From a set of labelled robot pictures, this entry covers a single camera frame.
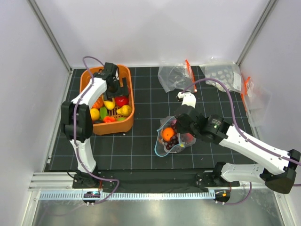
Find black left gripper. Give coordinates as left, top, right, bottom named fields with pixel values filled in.
left=103, top=78, right=128, bottom=102

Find red orange tomato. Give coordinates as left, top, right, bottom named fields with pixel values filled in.
left=103, top=116, right=117, bottom=123

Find orange pumpkin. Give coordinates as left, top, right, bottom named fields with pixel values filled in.
left=92, top=97, right=104, bottom=109

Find yellow mango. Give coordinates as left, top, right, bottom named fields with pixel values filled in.
left=103, top=98, right=116, bottom=111

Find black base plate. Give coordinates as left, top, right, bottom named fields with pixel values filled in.
left=72, top=169, right=240, bottom=193

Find green pepper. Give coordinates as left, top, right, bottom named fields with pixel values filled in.
left=99, top=107, right=108, bottom=121

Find yellow pear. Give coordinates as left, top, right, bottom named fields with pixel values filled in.
left=117, top=105, right=132, bottom=117

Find clear bag with white pieces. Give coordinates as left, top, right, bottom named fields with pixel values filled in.
left=199, top=57, right=245, bottom=94

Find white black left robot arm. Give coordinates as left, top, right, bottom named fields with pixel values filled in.
left=61, top=62, right=129, bottom=188

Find orange plastic basket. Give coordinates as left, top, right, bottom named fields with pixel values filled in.
left=79, top=65, right=135, bottom=136

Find yellow orange lemon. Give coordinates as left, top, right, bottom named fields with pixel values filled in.
left=90, top=108, right=100, bottom=121

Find orange fruit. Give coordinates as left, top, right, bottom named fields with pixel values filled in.
left=161, top=127, right=175, bottom=142

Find clear blue-zip bag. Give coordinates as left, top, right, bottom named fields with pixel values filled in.
left=154, top=116, right=196, bottom=157

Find aluminium front rail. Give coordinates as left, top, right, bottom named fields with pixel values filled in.
left=30, top=169, right=265, bottom=193

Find clear orange-zip bag far right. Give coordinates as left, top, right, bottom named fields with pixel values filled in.
left=241, top=73, right=271, bottom=128

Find right aluminium frame post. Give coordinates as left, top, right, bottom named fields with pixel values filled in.
left=236, top=0, right=278, bottom=67

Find left aluminium frame post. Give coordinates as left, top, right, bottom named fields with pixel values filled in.
left=27, top=0, right=72, bottom=73

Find purple grape bunch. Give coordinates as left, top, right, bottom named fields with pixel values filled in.
left=159, top=121, right=179, bottom=151

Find clear orange-zip bag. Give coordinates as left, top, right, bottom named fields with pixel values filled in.
left=158, top=60, right=197, bottom=93
left=241, top=73, right=271, bottom=128

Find aluminium frame post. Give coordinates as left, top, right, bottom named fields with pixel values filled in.
left=27, top=0, right=72, bottom=73
left=236, top=0, right=278, bottom=67

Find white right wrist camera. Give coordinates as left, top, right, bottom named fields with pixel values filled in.
left=177, top=92, right=196, bottom=108

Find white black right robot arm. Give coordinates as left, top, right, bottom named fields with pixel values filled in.
left=175, top=105, right=301, bottom=194

